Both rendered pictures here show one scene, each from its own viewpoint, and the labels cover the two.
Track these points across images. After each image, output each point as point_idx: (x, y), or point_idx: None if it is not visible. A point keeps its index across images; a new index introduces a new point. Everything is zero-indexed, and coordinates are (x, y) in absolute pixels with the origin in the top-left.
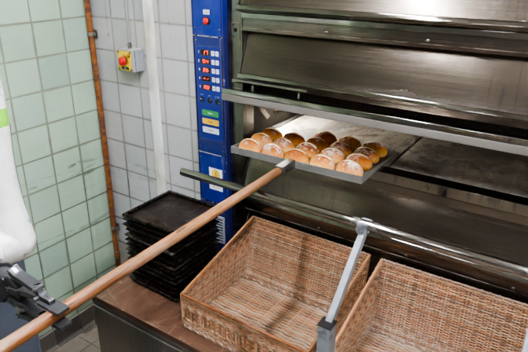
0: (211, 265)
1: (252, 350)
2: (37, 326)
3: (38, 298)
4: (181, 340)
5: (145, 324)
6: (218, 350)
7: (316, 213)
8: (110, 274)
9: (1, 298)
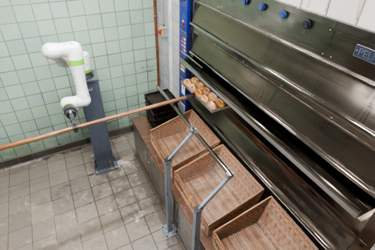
0: (166, 124)
1: (163, 159)
2: (67, 129)
3: (72, 121)
4: (147, 146)
5: (140, 136)
6: (155, 154)
7: (182, 119)
8: (95, 120)
9: (68, 118)
